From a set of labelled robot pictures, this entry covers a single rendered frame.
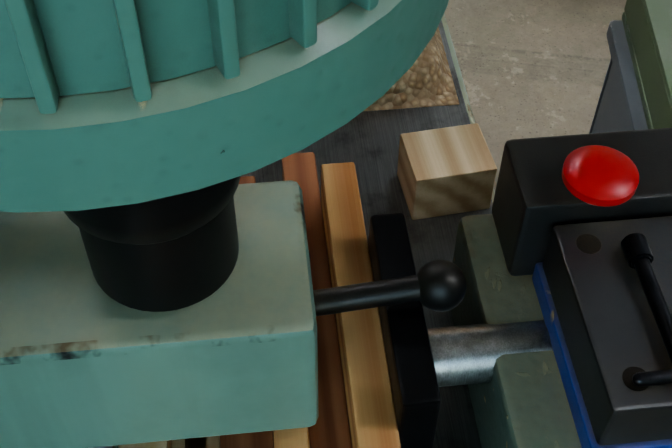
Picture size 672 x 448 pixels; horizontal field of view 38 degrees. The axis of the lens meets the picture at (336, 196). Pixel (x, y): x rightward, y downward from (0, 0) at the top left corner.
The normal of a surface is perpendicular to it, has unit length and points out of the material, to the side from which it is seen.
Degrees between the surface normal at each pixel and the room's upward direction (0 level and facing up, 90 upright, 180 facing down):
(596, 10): 0
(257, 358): 90
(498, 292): 0
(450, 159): 0
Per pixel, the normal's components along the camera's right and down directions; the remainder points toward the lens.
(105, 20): 0.30, 0.72
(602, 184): -0.01, -0.53
